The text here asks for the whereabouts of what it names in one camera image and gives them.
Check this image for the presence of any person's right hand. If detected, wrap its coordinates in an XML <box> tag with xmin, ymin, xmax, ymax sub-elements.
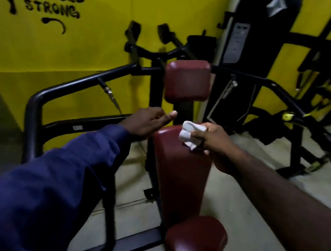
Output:
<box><xmin>184</xmin><ymin>119</ymin><xmax>249</xmax><ymax>178</ymax></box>

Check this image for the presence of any person's left hand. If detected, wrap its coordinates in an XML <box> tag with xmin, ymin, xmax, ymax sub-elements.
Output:
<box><xmin>116</xmin><ymin>101</ymin><xmax>179</xmax><ymax>148</ymax></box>

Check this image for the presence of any white cleaning wipe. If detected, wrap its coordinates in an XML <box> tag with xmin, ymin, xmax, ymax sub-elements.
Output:
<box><xmin>177</xmin><ymin>120</ymin><xmax>209</xmax><ymax>153</ymax></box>

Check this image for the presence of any person's right forearm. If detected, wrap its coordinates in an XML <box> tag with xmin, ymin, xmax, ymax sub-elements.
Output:
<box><xmin>217</xmin><ymin>151</ymin><xmax>331</xmax><ymax>251</ymax></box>

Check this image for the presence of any person's blue shirt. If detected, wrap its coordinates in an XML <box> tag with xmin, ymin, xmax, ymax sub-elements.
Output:
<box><xmin>0</xmin><ymin>105</ymin><xmax>331</xmax><ymax>251</ymax></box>

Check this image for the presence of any maroon back pad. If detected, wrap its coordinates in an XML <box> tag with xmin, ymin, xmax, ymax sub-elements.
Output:
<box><xmin>138</xmin><ymin>120</ymin><xmax>218</xmax><ymax>235</ymax></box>

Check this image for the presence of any maroon head pad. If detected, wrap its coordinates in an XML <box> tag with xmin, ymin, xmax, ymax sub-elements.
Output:
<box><xmin>160</xmin><ymin>54</ymin><xmax>215</xmax><ymax>110</ymax></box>

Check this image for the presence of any black weight machine flat seat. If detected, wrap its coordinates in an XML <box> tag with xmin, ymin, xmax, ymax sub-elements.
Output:
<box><xmin>194</xmin><ymin>0</ymin><xmax>331</xmax><ymax>187</ymax></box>

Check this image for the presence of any grey instruction label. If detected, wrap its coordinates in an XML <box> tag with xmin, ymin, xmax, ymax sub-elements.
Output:
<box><xmin>222</xmin><ymin>20</ymin><xmax>252</xmax><ymax>67</ymax></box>

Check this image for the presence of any silver clip black cable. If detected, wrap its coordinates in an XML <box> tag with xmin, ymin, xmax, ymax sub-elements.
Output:
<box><xmin>92</xmin><ymin>78</ymin><xmax>128</xmax><ymax>114</ymax></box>
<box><xmin>206</xmin><ymin>72</ymin><xmax>241</xmax><ymax>126</ymax></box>

